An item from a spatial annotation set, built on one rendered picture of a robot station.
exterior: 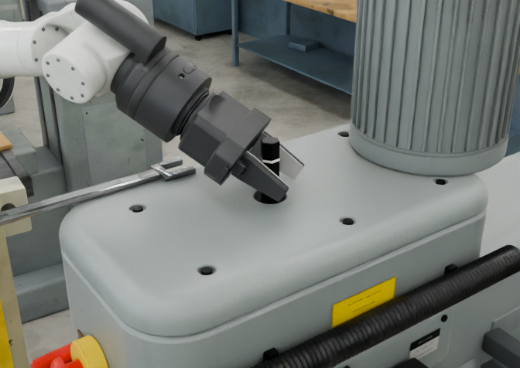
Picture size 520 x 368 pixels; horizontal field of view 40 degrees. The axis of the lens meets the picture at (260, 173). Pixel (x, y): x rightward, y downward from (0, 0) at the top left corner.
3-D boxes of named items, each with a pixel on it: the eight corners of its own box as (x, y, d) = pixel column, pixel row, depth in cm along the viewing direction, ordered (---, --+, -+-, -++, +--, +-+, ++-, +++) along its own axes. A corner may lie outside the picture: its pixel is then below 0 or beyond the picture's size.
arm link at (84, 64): (119, 145, 79) (36, 86, 79) (172, 91, 86) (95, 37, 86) (141, 82, 70) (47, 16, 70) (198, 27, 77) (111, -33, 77)
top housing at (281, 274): (159, 464, 67) (148, 328, 60) (57, 320, 86) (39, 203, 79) (488, 292, 91) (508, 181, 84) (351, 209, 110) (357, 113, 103)
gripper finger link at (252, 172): (278, 203, 78) (231, 170, 78) (293, 182, 76) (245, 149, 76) (274, 209, 76) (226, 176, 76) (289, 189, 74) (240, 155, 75)
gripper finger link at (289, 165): (306, 163, 80) (261, 131, 80) (292, 183, 82) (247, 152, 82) (309, 158, 81) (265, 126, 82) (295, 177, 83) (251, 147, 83)
